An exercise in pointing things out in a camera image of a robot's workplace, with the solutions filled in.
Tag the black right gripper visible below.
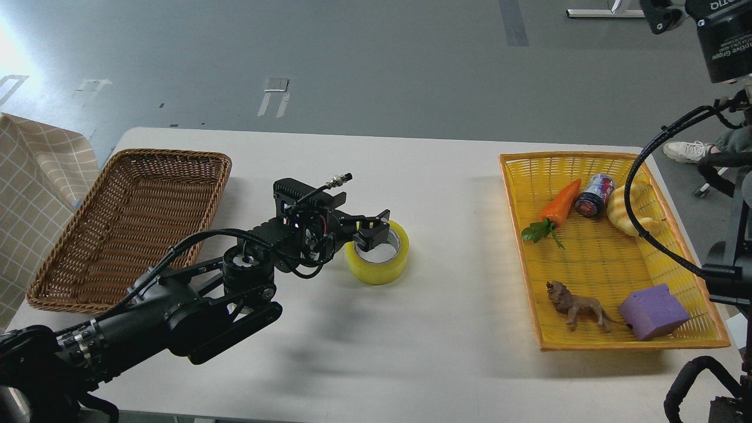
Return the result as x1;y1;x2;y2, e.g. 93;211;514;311
639;0;751;83

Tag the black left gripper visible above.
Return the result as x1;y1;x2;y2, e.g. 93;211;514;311
276;203;391;271

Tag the yellow tape roll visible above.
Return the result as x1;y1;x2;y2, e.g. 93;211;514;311
344;220;410;286

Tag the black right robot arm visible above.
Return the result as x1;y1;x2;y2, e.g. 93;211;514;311
626;1;751;422

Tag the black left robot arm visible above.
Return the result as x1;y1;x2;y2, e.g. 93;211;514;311
1;173;391;422

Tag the white metal stand base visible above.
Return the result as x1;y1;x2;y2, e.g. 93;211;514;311
566;1;644;19

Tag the white sneaker shoe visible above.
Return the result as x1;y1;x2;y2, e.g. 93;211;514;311
662;141;721;164

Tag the small soda can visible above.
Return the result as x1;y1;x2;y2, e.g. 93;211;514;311
574;173;616;219

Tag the toy croissant bread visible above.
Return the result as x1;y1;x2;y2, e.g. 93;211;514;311
606;180;666;237

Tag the orange toy carrot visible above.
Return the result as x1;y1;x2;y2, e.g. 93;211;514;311
521;179;581;250

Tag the brown toy lion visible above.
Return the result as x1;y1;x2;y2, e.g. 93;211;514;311
546;280;632;333

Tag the brown wicker basket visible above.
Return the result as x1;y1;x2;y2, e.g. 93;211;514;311
26;148;233;314

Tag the yellow plastic basket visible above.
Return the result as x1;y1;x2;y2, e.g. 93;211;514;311
499;152;730;351

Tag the purple foam block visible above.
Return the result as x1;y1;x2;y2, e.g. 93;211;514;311
618;284;690;342

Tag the beige checkered cloth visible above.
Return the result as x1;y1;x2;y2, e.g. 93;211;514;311
1;113;100;328

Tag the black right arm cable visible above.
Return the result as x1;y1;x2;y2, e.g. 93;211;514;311
624;99;747;280

